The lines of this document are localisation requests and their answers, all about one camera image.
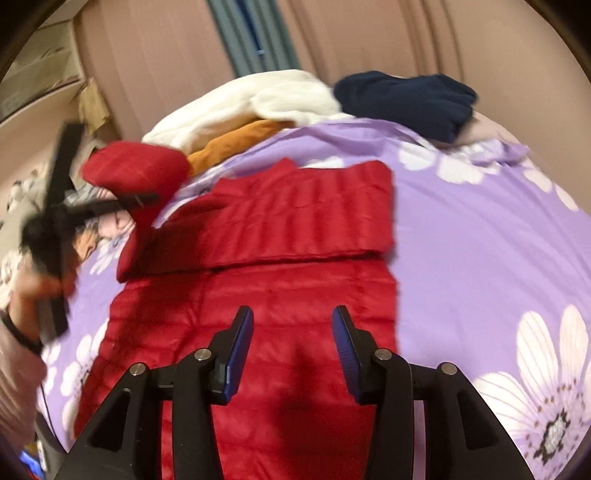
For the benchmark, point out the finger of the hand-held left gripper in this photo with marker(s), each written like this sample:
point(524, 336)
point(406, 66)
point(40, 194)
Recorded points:
point(131, 201)

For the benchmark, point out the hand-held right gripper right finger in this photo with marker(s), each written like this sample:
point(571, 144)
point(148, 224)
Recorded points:
point(345, 351)

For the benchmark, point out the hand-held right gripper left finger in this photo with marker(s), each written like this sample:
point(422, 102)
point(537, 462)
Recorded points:
point(240, 351)

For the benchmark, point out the red down jacket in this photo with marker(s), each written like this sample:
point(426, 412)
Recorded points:
point(295, 221)

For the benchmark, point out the person's left forearm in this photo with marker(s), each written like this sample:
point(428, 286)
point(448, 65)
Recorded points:
point(16, 387)

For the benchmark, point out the person's left hand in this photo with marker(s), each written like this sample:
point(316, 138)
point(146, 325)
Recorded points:
point(30, 288)

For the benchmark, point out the pink garment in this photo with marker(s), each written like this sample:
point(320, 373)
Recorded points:
point(117, 225)

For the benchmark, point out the orange garment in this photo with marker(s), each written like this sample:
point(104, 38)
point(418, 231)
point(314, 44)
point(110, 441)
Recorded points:
point(231, 143)

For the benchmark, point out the purple floral bed sheet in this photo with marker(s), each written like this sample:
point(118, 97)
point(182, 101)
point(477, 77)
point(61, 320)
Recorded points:
point(461, 258)

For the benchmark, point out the pink curtain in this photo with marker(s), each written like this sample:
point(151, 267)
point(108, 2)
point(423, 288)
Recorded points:
point(161, 55)

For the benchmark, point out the white fleece garment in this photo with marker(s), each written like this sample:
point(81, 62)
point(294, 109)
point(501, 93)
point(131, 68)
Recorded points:
point(277, 97)

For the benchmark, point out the blue-grey curtain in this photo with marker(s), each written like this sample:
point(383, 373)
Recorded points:
point(249, 32)

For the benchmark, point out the navy fleece garment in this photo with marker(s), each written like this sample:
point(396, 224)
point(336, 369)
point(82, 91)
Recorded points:
point(406, 101)

